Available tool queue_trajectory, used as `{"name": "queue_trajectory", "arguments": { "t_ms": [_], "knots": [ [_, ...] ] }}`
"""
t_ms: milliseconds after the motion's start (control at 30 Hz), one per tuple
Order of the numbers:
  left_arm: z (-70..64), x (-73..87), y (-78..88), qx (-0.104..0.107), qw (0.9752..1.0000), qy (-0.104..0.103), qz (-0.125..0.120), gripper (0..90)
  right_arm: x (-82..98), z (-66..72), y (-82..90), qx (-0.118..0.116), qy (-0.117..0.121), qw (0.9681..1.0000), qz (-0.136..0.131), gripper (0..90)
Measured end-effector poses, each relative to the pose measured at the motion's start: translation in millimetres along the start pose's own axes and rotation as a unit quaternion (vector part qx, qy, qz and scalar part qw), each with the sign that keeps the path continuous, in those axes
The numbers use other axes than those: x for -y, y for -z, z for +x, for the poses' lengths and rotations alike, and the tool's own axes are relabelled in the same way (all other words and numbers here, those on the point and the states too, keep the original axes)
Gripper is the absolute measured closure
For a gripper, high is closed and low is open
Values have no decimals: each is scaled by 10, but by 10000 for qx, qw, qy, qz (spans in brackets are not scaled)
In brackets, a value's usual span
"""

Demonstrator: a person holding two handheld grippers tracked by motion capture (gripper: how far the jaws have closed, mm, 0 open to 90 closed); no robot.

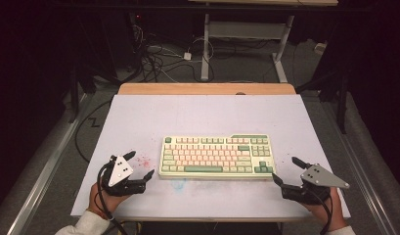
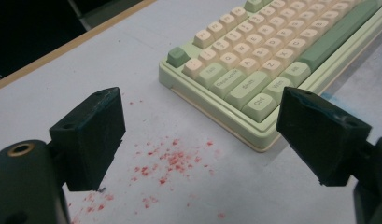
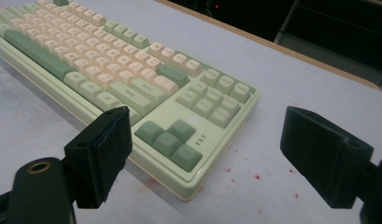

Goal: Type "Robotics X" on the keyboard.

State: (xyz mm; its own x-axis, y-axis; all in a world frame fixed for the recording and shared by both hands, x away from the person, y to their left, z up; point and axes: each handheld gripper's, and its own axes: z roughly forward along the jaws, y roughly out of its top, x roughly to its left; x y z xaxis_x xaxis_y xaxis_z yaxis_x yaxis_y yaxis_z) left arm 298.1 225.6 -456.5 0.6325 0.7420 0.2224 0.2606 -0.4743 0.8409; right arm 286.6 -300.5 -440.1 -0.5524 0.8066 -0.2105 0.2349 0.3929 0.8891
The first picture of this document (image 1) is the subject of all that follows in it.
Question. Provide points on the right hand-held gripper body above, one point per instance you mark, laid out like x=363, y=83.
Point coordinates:
x=318, y=176

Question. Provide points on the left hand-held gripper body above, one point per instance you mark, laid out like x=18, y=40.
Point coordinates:
x=121, y=171

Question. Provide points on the cream green pink keyboard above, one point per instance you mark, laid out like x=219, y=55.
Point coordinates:
x=217, y=156

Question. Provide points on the person's left hand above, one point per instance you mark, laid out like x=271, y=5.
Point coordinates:
x=94, y=199

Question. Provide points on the person's right hand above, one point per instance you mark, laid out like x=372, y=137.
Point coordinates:
x=337, y=213

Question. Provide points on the black stand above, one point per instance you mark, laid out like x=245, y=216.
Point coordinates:
x=342, y=104
x=73, y=98

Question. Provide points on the white table cover board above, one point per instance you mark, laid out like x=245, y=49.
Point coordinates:
x=204, y=114

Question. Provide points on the white power adapter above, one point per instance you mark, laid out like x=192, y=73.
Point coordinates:
x=187, y=56

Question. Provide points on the small white box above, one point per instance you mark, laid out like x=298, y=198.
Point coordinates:
x=320, y=48

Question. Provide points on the metal floor rail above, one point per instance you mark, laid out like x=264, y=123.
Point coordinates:
x=47, y=173
x=360, y=176

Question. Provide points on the white metal desk frame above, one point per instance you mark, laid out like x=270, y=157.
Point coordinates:
x=243, y=30

